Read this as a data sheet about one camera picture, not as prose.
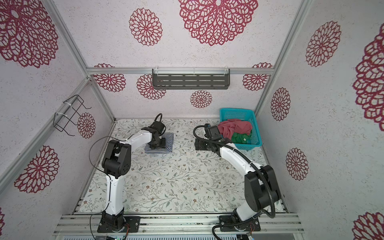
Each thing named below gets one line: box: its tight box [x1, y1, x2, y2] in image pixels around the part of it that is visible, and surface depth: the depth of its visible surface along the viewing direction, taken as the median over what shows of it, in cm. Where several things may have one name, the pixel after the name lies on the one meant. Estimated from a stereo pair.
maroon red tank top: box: [218, 118, 253, 140], surface depth 105 cm
